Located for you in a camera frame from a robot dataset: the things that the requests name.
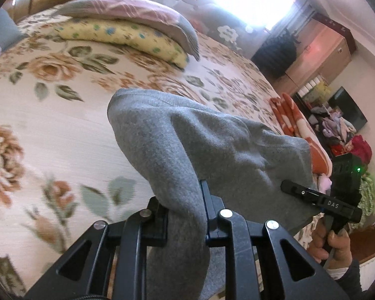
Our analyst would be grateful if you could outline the purple and grey pillow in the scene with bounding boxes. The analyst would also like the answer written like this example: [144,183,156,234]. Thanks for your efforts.
[0,8,29,65]

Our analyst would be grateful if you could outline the hanging black coat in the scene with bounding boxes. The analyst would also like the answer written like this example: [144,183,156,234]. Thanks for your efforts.
[251,28,301,79]

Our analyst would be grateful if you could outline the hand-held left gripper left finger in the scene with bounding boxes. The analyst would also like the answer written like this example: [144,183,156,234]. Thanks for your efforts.
[23,196,169,300]

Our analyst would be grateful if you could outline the pink soft cloth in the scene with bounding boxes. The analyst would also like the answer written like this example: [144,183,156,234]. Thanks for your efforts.
[314,173,332,195]

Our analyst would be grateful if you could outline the grey pants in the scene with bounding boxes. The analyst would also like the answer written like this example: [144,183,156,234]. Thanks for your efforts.
[107,88,316,300]

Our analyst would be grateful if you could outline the pile of mixed clothes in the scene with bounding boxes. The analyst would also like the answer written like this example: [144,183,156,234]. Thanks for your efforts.
[309,104,373,163]

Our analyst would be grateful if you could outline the stack of tissue packets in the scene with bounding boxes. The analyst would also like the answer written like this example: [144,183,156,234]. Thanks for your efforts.
[297,75,332,104]

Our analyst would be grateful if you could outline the yellow printed pillow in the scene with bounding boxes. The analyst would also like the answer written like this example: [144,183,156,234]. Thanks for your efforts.
[58,18,190,69]

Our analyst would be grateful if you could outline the wooden wardrobe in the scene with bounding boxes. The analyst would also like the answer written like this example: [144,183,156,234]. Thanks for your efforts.
[273,14,358,95]

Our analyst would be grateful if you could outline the black television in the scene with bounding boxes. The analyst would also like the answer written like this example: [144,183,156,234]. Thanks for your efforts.
[328,86,368,132]

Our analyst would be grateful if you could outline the pink and grey pillow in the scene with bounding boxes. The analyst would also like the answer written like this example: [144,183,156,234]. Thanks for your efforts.
[51,0,201,61]

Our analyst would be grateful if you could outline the person's right forearm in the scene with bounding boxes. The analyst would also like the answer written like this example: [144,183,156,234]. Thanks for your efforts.
[326,258,367,300]

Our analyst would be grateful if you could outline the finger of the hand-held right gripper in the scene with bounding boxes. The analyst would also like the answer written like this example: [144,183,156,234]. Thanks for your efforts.
[280,179,324,204]

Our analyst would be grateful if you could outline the person's right hand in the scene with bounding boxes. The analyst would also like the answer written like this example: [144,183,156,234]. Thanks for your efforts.
[308,219,352,272]

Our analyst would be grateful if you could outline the green cloth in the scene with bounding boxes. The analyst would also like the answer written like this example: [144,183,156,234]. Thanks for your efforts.
[359,169,375,222]

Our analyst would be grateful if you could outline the orange and white folded blanket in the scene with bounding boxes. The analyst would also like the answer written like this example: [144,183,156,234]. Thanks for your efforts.
[269,93,332,176]

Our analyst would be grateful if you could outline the floral bedspread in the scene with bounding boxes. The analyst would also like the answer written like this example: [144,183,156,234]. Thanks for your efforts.
[0,8,319,297]

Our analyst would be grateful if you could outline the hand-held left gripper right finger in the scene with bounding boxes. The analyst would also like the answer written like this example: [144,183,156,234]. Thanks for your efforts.
[199,179,351,300]

